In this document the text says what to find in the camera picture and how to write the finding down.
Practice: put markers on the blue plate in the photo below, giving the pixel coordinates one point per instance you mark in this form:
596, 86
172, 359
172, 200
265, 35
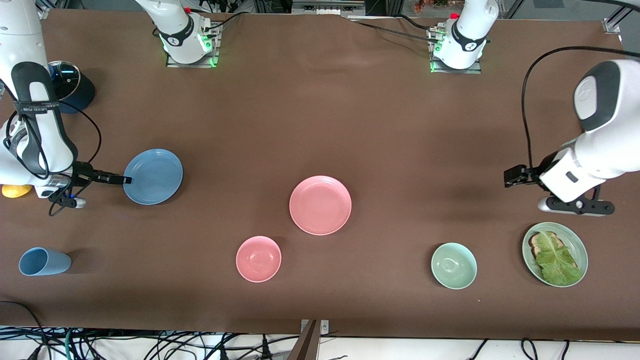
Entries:
155, 176

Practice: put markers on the blue cup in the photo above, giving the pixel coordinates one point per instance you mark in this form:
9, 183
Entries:
45, 261

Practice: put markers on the brown table cloth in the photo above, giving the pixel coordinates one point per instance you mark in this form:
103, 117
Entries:
320, 125

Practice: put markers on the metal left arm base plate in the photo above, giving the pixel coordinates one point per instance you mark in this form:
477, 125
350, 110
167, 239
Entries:
452, 71

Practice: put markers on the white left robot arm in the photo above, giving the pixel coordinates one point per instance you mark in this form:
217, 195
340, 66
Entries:
625, 125

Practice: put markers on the dark stand bar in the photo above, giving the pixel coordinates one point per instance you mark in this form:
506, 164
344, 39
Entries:
305, 347

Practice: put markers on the mint green bowl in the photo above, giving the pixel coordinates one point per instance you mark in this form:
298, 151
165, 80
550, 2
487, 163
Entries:
453, 266

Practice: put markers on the grey metal rail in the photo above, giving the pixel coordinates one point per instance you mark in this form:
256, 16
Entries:
327, 6

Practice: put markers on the green lettuce leaf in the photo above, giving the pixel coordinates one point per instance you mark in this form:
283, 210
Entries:
555, 262

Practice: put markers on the yellow lemon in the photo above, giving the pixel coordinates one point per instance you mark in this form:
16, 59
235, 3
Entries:
15, 192

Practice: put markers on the aluminium frame profile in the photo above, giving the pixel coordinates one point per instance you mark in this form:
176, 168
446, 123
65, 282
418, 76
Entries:
44, 9
612, 24

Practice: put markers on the pink plate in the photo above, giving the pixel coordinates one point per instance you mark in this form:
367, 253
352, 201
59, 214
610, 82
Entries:
320, 205

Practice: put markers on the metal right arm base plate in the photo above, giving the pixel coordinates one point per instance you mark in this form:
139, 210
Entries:
210, 64

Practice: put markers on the mint green plate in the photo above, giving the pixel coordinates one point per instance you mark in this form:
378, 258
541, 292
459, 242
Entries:
575, 245

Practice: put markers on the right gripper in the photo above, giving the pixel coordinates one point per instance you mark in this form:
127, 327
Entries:
86, 173

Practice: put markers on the pink bowl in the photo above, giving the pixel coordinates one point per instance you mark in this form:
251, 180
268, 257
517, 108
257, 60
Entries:
258, 259

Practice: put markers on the toasted bread slice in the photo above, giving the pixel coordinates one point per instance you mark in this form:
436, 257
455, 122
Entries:
535, 245

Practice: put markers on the small metal bracket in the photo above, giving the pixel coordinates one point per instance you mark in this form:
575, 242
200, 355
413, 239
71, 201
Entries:
325, 327

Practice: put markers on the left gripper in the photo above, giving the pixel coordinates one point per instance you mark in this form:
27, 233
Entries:
531, 174

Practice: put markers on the orange brown background item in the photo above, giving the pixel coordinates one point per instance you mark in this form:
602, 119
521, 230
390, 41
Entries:
422, 5

